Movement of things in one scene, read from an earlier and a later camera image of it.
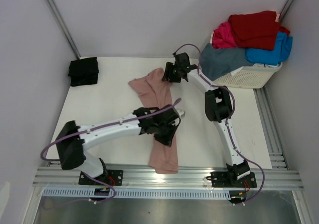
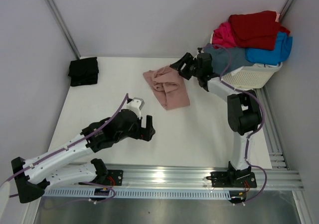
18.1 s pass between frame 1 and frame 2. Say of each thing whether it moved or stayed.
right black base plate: stayed
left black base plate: stayed
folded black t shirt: stayed
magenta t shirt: stayed
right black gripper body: moved
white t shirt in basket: stayed
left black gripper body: moved
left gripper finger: moved
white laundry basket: stayed
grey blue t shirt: stayed
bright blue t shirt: stayed
